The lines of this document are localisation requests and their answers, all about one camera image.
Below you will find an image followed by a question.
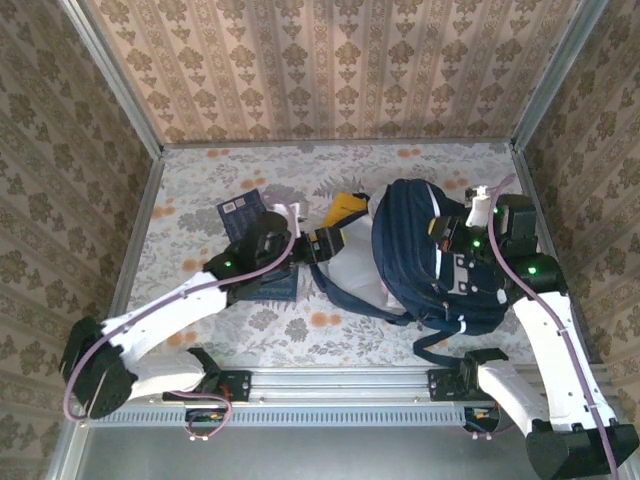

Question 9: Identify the yellow notebook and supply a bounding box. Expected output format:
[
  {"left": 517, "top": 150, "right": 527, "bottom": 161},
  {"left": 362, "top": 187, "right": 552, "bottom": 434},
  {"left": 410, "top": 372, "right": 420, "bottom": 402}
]
[{"left": 322, "top": 192, "right": 370, "bottom": 241}]

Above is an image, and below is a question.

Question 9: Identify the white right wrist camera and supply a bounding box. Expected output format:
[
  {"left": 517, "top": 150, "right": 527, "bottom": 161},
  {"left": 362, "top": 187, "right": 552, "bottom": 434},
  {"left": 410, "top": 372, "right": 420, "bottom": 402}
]
[{"left": 464, "top": 185, "right": 496, "bottom": 227}]

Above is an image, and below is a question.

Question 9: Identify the wide aluminium mounting rail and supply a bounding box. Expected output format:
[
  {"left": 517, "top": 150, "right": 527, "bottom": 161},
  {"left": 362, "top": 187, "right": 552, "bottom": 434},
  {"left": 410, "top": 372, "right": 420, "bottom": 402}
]
[{"left": 74, "top": 366, "right": 614, "bottom": 401}]

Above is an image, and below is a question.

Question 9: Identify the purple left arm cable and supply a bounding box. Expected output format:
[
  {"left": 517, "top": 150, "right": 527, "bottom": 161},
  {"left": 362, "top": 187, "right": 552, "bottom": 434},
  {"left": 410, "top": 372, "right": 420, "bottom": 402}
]
[{"left": 63, "top": 204, "right": 301, "bottom": 441}]

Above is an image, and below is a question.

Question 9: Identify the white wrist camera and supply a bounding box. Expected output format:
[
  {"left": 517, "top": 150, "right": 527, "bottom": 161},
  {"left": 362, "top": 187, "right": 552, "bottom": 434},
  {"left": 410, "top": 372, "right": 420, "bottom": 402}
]
[
  {"left": 464, "top": 185, "right": 496, "bottom": 227},
  {"left": 269, "top": 201, "right": 305, "bottom": 237}
]

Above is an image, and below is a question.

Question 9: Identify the grey slotted cable duct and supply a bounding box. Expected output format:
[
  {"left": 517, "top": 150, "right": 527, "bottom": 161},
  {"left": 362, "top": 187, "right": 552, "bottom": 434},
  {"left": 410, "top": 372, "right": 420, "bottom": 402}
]
[{"left": 119, "top": 405, "right": 466, "bottom": 427}]

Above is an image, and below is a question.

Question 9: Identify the floral tablecloth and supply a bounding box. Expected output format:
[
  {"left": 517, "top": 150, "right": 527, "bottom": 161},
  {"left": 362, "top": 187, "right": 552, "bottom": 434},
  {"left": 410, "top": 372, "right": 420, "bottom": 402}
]
[{"left": 112, "top": 142, "right": 581, "bottom": 369}]

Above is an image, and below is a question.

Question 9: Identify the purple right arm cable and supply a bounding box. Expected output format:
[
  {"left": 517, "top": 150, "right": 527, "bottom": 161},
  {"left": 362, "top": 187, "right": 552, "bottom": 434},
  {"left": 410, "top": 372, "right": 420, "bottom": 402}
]
[{"left": 472, "top": 174, "right": 621, "bottom": 480}]

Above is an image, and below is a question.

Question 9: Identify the aluminium frame post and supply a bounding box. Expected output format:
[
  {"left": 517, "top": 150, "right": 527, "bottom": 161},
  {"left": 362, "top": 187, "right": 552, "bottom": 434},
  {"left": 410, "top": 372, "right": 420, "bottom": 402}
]
[
  {"left": 57, "top": 0, "right": 165, "bottom": 157},
  {"left": 514, "top": 0, "right": 609, "bottom": 146}
]

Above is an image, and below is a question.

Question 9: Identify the black connector box with wires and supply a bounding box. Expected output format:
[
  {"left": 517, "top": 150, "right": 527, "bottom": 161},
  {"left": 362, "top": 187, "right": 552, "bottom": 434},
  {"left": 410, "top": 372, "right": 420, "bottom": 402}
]
[
  {"left": 184, "top": 407, "right": 227, "bottom": 435},
  {"left": 463, "top": 406, "right": 501, "bottom": 434}
]

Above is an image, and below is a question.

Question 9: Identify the grey sheet metal panel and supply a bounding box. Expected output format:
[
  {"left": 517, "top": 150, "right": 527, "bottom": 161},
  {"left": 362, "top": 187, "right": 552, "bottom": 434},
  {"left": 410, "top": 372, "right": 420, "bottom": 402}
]
[{"left": 47, "top": 399, "right": 640, "bottom": 480}]

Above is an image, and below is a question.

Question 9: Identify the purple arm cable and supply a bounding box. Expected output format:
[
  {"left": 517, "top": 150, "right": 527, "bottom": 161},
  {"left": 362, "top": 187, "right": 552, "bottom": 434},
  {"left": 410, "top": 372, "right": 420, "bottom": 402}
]
[
  {"left": 472, "top": 174, "right": 621, "bottom": 480},
  {"left": 63, "top": 204, "right": 301, "bottom": 441}
]

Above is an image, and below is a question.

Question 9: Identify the aluminium frame rail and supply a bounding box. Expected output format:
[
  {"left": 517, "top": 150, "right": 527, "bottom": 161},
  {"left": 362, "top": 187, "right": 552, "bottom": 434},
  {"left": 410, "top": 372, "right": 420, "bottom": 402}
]
[
  {"left": 94, "top": 149, "right": 166, "bottom": 366},
  {"left": 160, "top": 138, "right": 516, "bottom": 149},
  {"left": 509, "top": 142, "right": 601, "bottom": 364}
]

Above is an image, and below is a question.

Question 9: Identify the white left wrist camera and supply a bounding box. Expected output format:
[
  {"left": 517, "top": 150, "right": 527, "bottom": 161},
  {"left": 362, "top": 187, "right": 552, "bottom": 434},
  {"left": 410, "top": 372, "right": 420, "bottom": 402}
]
[{"left": 269, "top": 201, "right": 305, "bottom": 237}]

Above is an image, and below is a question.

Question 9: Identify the navy blue student backpack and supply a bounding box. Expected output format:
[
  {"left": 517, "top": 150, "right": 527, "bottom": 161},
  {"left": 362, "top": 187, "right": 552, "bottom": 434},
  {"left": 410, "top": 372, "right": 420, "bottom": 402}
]
[{"left": 308, "top": 177, "right": 511, "bottom": 370}]

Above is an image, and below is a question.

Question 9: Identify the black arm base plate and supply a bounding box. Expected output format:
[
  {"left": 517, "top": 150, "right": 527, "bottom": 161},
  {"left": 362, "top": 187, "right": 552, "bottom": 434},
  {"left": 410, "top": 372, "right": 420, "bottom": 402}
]
[
  {"left": 162, "top": 370, "right": 251, "bottom": 403},
  {"left": 427, "top": 368, "right": 481, "bottom": 403}
]

